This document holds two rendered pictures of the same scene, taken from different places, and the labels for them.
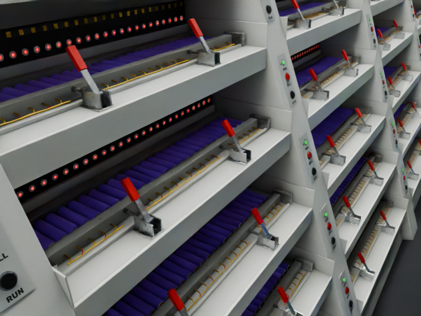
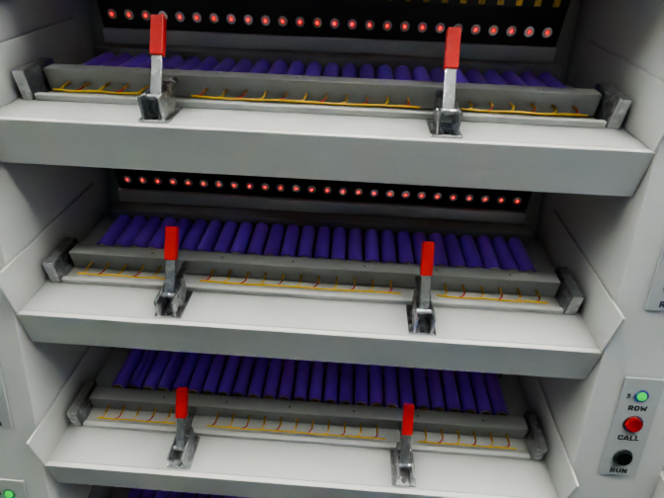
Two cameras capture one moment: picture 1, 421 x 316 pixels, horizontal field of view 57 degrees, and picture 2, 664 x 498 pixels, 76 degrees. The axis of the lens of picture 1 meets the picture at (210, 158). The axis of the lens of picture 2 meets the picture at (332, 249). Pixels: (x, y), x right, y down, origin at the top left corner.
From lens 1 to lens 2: 51 cm
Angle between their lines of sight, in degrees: 48
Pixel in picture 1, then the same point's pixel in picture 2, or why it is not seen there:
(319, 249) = not seen: outside the picture
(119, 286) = (87, 332)
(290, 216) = (500, 473)
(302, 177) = (576, 445)
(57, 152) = (61, 146)
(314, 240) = not seen: outside the picture
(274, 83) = (627, 238)
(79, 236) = (112, 255)
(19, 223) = not seen: outside the picture
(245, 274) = (317, 466)
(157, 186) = (251, 265)
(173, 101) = (292, 160)
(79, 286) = (53, 299)
